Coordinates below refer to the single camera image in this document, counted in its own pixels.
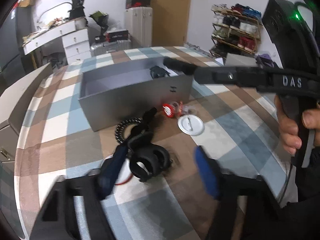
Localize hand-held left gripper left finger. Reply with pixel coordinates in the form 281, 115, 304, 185
30, 145, 130, 240

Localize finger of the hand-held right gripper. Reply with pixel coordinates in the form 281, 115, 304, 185
163, 57, 198, 75
194, 65, 269, 88

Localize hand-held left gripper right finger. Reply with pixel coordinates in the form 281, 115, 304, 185
194, 145, 288, 240

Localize large white pin badge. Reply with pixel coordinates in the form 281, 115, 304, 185
101, 155, 133, 187

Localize black looped strap accessory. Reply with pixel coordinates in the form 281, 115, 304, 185
127, 107, 173, 183

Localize clear plastic ornament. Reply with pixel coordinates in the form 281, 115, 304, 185
175, 101, 197, 117

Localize small white pin badge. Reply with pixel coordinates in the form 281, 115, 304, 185
177, 115, 205, 136

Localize grey rectangular box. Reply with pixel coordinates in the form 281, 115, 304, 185
78, 56, 194, 132

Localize person's right hand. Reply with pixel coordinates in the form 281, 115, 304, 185
274, 95, 320, 155

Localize pile of black clothes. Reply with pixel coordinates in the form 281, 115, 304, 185
260, 55, 282, 68

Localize grey box lid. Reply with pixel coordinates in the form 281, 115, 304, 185
225, 53, 259, 67

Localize wooden shoe rack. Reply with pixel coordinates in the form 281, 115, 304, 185
209, 3, 263, 55

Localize purple cloth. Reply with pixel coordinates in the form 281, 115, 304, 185
255, 52, 272, 65

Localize wooden door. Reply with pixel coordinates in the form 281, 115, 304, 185
144, 0, 193, 47

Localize rows of shoes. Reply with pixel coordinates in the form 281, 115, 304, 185
212, 3, 262, 50

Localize white hard suitcase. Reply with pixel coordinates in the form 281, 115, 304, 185
124, 6, 153, 47

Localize silver hard suitcase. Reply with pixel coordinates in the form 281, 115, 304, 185
90, 40, 133, 57

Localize black box red label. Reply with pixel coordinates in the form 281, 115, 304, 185
95, 29, 129, 43

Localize black shoe box red print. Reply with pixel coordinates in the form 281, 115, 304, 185
124, 0, 152, 9

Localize dark flower bouquet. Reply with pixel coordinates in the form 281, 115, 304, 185
89, 10, 110, 34

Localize white desk with drawers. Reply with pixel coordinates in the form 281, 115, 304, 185
22, 17, 92, 65

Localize black bag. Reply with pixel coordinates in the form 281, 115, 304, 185
68, 0, 87, 20

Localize grey cabinet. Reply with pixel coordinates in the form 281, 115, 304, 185
0, 62, 54, 160

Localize dark grey fridge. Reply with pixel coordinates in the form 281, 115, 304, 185
0, 5, 27, 80

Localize white arched frame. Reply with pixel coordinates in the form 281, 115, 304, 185
37, 1, 73, 23

